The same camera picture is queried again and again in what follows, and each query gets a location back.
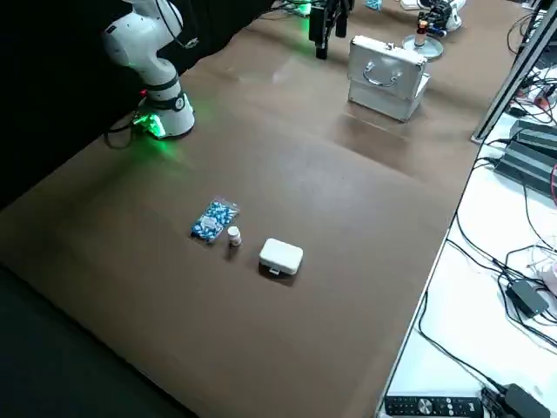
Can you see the black power adapter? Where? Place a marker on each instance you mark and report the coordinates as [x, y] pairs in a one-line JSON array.
[[520, 400], [527, 297]]

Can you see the white desk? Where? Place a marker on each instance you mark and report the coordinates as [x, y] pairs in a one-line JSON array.
[[470, 305]]

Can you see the black power supply brick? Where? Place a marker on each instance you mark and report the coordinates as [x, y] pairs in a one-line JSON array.
[[537, 135], [526, 167]]

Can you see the brown iodophor bottle orange cap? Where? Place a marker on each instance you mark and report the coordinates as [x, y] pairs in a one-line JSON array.
[[422, 37]]

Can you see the aluminium frame post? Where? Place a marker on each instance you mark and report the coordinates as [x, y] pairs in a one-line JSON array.
[[505, 91]]

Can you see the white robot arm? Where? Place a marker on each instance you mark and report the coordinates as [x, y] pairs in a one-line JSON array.
[[148, 48]]

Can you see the silver aluminium medical kit case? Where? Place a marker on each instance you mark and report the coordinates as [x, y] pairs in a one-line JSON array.
[[383, 104]]

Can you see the white plastic box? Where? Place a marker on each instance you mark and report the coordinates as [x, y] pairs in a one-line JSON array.
[[280, 257], [409, 3]]

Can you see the black remote control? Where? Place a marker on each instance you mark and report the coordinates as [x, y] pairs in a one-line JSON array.
[[431, 406]]

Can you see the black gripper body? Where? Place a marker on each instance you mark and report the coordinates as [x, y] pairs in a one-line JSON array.
[[330, 4], [440, 17]]

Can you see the gray round plate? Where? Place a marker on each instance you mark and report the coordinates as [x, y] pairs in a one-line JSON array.
[[435, 51]]

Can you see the small white pill bottle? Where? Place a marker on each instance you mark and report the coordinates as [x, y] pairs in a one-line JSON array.
[[234, 237]]

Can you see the blue capsule bag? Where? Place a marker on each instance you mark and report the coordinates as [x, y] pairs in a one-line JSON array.
[[373, 3], [213, 220]]

